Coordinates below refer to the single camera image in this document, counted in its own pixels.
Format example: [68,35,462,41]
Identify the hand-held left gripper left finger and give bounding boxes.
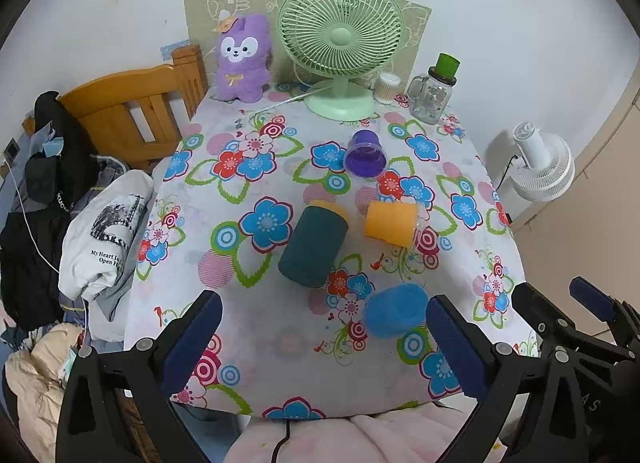
[55,290,224,463]

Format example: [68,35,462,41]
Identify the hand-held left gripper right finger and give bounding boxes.
[426,294,592,463]

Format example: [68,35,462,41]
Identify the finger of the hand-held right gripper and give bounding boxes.
[569,277,640,360]
[511,282,576,359]

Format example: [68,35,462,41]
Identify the blue cup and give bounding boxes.
[362,283,430,340]

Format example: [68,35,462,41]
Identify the orange cup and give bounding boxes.
[363,200,419,248]

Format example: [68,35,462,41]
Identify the dark green cup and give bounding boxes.
[277,200,350,289]

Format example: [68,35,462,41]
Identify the purple cup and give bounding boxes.
[343,130,388,179]

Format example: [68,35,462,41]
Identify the floral tablecloth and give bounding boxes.
[122,80,539,421]

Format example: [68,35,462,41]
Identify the white printed t-shirt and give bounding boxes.
[58,170,156,305]

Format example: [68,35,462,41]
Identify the pink blanket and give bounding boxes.
[222,400,482,463]

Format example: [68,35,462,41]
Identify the white floor fan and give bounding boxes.
[495,122,576,202]

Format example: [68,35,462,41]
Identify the beige padded jacket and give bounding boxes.
[4,323,97,463]

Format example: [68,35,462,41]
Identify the pile of clothes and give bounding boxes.
[0,91,101,332]

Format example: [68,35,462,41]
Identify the glass mug with green lid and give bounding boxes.
[406,53,462,125]

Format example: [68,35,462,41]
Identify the wooden headboard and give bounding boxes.
[57,43,210,172]

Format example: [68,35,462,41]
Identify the cotton swab container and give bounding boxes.
[374,72,402,104]

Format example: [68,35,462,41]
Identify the purple plush bunny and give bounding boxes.
[214,13,275,103]

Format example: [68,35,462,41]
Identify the green desk fan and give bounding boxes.
[277,0,405,120]

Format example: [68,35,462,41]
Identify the thin white cable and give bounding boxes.
[9,162,92,341]

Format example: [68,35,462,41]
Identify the white fan cord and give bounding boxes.
[257,83,328,115]

